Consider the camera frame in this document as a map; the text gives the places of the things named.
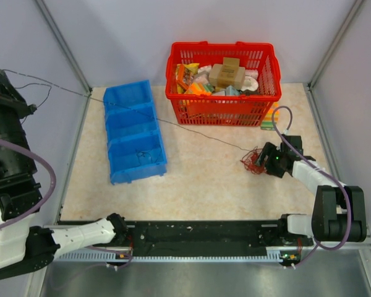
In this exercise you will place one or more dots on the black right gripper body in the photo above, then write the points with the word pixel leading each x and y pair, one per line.
pixel 275 162

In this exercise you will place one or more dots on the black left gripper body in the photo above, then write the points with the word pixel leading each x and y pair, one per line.
pixel 8 102

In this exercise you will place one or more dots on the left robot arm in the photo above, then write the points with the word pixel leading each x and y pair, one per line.
pixel 27 181

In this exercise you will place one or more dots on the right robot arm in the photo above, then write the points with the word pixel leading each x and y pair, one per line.
pixel 307 171

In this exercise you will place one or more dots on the colourful sponge pack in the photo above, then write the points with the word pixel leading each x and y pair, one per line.
pixel 267 123

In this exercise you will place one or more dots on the teal sponge package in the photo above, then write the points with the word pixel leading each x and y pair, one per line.
pixel 231 91

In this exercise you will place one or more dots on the red plastic shopping basket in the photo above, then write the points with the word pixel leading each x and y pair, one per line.
pixel 255 99

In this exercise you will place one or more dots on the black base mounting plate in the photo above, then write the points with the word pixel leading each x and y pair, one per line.
pixel 207 238

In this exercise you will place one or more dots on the brown cardboard box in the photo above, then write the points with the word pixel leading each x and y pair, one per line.
pixel 229 73

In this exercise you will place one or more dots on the orange sponge daddy box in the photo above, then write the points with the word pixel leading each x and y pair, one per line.
pixel 199 89

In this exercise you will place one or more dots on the blue plastic compartment bin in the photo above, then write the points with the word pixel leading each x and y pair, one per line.
pixel 134 142

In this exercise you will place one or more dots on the grey aluminium frame rail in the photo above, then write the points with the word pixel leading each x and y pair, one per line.
pixel 338 212

